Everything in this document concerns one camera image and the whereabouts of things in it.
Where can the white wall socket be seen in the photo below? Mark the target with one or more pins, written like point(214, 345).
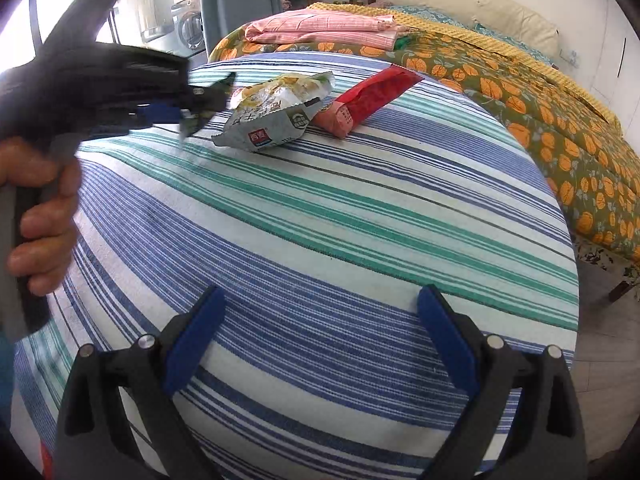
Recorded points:
point(570, 56)

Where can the washing machine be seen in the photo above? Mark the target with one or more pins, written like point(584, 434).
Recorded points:
point(189, 27)

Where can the yellow dotted blanket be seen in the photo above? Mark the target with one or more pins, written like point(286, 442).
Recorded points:
point(575, 85)

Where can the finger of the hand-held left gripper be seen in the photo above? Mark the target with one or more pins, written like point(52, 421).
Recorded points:
point(192, 119)
point(207, 94)

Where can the grey blue curtain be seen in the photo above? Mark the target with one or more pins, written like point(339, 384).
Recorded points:
point(235, 0)

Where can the person's left hand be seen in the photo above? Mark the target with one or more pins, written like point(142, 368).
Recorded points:
point(50, 240)

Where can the orange floral quilt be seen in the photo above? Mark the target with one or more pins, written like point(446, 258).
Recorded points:
point(550, 125)

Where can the grey yellow snack packet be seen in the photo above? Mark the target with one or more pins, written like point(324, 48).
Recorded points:
point(275, 110)

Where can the dark wooden bed leg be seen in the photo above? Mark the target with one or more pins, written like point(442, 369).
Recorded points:
point(621, 291)

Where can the cream headboard cushion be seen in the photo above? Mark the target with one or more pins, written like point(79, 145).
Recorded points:
point(475, 5)

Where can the blue green striped cloth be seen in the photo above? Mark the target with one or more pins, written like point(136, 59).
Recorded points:
point(300, 210)

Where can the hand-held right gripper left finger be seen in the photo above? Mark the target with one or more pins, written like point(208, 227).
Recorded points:
point(192, 340)

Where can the red snack packet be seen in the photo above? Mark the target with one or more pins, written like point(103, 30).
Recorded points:
point(370, 97)

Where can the white wardrobe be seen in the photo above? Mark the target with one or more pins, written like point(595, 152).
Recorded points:
point(615, 60)

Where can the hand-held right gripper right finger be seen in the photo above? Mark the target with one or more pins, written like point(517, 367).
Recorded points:
point(445, 340)

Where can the pink folded cloth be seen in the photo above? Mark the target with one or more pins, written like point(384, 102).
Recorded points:
point(325, 27)

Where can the speckled mattress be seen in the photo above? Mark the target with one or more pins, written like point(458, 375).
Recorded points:
point(600, 257)

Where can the glass sliding door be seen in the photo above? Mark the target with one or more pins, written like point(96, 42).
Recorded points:
point(55, 0)

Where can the green cloth item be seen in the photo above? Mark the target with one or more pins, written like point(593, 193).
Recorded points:
point(404, 42)

